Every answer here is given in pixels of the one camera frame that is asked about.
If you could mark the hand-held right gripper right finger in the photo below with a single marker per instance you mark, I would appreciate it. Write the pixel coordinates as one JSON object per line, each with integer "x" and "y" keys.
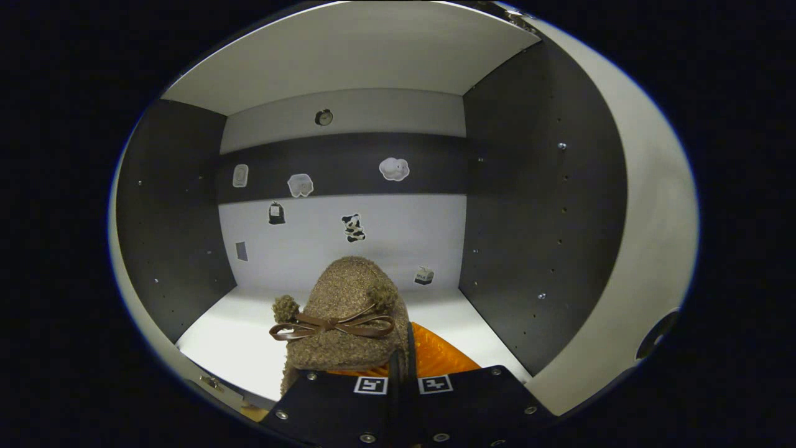
{"x": 472, "y": 404}

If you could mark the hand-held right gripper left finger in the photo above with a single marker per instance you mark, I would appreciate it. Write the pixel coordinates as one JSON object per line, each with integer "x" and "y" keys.
{"x": 336, "y": 404}

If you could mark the brown fuzzy shoe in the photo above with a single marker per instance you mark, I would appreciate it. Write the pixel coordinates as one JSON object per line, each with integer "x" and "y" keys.
{"x": 348, "y": 292}

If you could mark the white shoe cabinet door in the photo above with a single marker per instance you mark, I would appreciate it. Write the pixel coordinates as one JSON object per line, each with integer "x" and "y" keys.
{"x": 653, "y": 218}
{"x": 149, "y": 330}

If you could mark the white shoe cabinet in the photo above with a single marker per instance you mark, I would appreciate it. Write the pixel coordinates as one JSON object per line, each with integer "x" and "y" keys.
{"x": 348, "y": 62}

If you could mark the metal door hinge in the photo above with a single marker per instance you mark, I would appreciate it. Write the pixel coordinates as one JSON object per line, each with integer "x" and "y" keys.
{"x": 211, "y": 381}

